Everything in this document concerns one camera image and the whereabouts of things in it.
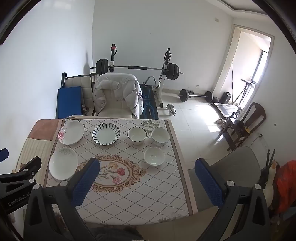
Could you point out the white plate pink floral print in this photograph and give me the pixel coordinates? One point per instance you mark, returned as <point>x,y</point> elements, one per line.
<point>70,133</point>

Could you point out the blue folded mat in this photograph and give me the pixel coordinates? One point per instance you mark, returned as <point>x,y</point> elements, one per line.
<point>68,102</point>

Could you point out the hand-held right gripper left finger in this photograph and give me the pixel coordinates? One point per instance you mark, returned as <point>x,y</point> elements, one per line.
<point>86,183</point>

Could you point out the white puffer jacket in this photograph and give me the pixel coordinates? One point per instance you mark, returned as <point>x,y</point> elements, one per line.
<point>131,92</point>

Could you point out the white bowl blue rim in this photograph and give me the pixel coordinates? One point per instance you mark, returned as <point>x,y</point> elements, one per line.
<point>160,136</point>

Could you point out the beige cloth brown patch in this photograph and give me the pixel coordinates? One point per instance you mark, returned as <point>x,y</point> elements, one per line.
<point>37,143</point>

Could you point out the black metal frame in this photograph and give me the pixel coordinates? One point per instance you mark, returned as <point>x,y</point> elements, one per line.
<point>63,80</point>

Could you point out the short barbell black plates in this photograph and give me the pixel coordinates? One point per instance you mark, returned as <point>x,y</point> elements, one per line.
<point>184,95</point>

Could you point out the chrome dumbbell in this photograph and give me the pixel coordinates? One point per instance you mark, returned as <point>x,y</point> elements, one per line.
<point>171,110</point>

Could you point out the diamond pattern floral tablecloth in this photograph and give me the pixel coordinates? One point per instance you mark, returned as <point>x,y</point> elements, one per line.
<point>138,185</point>

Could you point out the pair of shoes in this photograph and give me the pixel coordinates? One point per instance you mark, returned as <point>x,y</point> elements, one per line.
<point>221,121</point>

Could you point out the orange bag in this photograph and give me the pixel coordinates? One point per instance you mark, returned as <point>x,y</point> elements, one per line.
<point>285,185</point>

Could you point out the black blue weight bench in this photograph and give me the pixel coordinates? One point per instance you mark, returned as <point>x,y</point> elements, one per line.
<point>150,104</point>

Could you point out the dark wooden chair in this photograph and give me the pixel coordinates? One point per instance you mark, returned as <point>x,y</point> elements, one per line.
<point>253,118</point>

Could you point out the white plate blue striped rim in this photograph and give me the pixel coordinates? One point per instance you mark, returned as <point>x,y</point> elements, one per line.
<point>106,134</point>

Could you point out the white rubber chicken toy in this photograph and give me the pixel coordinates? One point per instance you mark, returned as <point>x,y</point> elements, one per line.
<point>270,185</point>

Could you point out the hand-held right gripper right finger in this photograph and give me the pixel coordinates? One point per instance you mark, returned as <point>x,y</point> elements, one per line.
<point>208,185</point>

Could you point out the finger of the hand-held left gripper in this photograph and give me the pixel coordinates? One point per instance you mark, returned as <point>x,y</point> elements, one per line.
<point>30,166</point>
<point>4,154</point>

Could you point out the white bowl pink print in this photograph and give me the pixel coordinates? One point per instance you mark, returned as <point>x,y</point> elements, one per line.
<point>154,156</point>

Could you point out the white barbell rack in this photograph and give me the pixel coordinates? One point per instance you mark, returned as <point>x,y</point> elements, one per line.
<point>165,69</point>

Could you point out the grey padded chair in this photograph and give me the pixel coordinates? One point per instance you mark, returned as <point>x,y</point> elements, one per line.
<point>238,164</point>

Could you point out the black hanging resistance band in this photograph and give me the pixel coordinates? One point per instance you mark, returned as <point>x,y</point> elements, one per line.
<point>231,78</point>

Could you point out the exercise machine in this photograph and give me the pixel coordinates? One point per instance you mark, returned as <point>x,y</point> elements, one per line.
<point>246,88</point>

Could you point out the white bowl black rim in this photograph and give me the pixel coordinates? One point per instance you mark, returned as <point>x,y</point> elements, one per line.
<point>137,134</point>

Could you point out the long barbell black plates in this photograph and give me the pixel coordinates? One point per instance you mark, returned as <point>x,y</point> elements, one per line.
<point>101,66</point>

